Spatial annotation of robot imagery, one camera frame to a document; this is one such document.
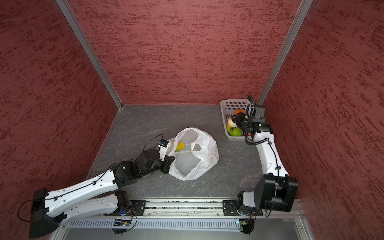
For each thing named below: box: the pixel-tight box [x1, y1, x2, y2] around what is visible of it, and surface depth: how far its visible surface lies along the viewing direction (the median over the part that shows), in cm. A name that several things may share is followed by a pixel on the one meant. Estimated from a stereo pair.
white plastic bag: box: [168, 127, 219, 181], surface depth 78 cm
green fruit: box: [229, 127, 242, 137], surface depth 99 cm
